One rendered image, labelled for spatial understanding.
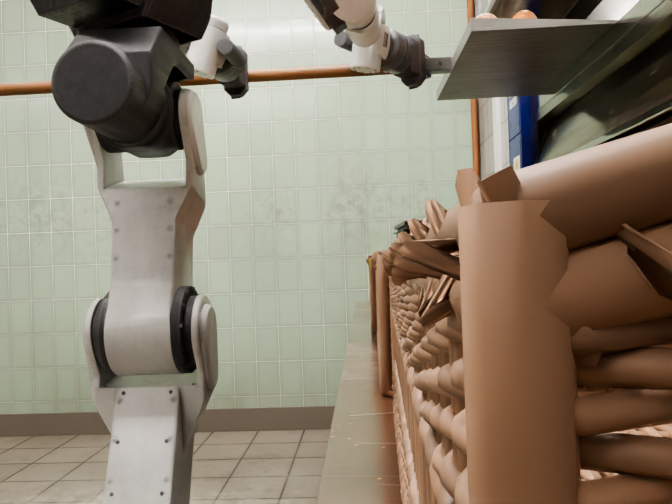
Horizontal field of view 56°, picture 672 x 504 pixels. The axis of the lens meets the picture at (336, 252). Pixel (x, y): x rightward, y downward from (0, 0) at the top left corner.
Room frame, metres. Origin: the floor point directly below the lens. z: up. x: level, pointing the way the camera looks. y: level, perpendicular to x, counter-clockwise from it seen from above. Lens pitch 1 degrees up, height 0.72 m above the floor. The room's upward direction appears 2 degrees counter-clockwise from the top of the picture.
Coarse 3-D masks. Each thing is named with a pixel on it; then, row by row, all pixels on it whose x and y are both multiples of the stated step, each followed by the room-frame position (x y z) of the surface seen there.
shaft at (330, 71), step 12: (252, 72) 1.54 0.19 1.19; (264, 72) 1.54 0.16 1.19; (276, 72) 1.54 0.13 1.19; (288, 72) 1.53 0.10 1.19; (300, 72) 1.53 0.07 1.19; (312, 72) 1.53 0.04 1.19; (324, 72) 1.53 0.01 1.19; (336, 72) 1.53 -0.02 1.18; (348, 72) 1.53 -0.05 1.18; (360, 72) 1.53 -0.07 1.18; (384, 72) 1.53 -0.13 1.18; (0, 84) 1.56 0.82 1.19; (12, 84) 1.56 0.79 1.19; (24, 84) 1.56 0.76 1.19; (36, 84) 1.55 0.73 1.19; (48, 84) 1.55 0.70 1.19; (180, 84) 1.55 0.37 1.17; (192, 84) 1.55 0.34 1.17; (204, 84) 1.55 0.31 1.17
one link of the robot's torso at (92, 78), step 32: (96, 32) 0.93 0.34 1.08; (128, 32) 0.92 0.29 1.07; (160, 32) 0.92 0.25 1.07; (64, 64) 0.83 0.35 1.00; (96, 64) 0.83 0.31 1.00; (128, 64) 0.83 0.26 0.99; (160, 64) 0.92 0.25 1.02; (192, 64) 1.10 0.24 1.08; (64, 96) 0.83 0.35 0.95; (96, 96) 0.83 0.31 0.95; (128, 96) 0.83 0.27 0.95; (160, 96) 0.92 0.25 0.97; (96, 128) 0.86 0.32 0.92; (128, 128) 0.89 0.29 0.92
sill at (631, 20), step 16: (640, 0) 1.13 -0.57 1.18; (656, 0) 1.07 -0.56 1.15; (624, 16) 1.20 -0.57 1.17; (640, 16) 1.14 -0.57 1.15; (608, 32) 1.28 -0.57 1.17; (624, 32) 1.21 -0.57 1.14; (592, 48) 1.37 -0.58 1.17; (608, 48) 1.29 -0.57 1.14; (576, 64) 1.48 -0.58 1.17; (560, 80) 1.60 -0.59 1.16; (544, 96) 1.74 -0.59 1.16
